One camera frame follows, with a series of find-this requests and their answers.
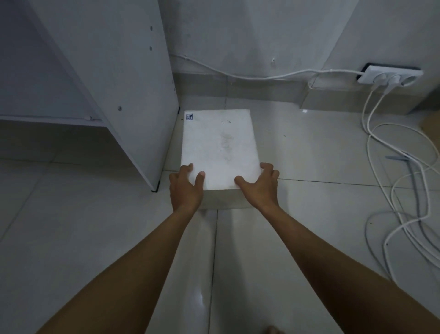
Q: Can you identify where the person's left hand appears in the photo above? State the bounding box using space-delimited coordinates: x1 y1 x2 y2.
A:
169 163 206 213

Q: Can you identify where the white plug cable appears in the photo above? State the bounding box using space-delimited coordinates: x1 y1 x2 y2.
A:
366 90 440 283
362 85 440 272

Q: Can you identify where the person's right forearm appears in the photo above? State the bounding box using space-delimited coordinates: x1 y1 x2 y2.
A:
256 202 440 334

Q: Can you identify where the person's left forearm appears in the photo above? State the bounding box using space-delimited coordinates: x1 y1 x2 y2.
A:
35 205 204 334

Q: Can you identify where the white power strip cable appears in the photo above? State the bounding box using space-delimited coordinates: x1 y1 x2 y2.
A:
170 53 366 81

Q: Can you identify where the person's right hand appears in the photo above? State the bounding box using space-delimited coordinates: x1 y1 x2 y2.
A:
234 162 280 212

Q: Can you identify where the white power strip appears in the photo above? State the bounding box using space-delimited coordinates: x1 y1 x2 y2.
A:
356 63 424 87

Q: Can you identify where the white foam box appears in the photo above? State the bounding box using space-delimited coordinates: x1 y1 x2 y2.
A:
180 109 262 210

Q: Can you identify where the grey wooden cabinet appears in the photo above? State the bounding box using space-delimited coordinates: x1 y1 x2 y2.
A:
0 0 181 193

